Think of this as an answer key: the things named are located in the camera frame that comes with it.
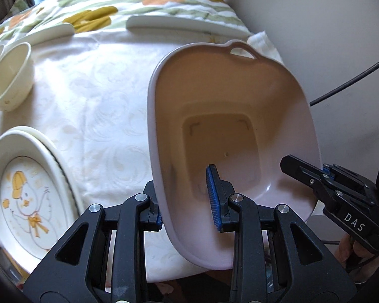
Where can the white tablecloth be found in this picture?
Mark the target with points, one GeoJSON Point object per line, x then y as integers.
{"type": "Point", "coordinates": [98, 101]}

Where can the duck print plate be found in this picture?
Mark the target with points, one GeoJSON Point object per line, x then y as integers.
{"type": "Point", "coordinates": [25, 195]}

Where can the white tray far left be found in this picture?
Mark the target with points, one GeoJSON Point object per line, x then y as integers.
{"type": "Point", "coordinates": [50, 32]}

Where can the yellow bear print plate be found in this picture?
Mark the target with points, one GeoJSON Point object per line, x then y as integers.
{"type": "Point", "coordinates": [75, 195]}

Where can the floral striped blanket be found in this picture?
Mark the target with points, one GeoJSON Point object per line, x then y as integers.
{"type": "Point", "coordinates": [113, 6]}

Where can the person's right hand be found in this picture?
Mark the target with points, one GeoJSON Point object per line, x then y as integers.
{"type": "Point", "coordinates": [346, 251]}

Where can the white tray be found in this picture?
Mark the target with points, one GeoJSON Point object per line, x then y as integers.
{"type": "Point", "coordinates": [189, 25]}
{"type": "Point", "coordinates": [50, 32]}

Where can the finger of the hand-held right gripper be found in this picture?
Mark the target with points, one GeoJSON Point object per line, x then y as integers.
{"type": "Point", "coordinates": [303, 173]}
{"type": "Point", "coordinates": [350, 183]}

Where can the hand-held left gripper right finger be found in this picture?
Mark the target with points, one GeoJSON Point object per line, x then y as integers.
{"type": "Point", "coordinates": [213, 195]}

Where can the white plastic basin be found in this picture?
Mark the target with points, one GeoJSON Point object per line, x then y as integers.
{"type": "Point", "coordinates": [221, 107]}

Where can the white tray far centre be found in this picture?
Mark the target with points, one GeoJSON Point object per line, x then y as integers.
{"type": "Point", "coordinates": [189, 25]}

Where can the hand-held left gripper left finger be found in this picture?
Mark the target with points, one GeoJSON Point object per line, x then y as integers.
{"type": "Point", "coordinates": [159, 221]}

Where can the cream round bowl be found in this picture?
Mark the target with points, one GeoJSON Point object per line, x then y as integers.
{"type": "Point", "coordinates": [9, 75]}

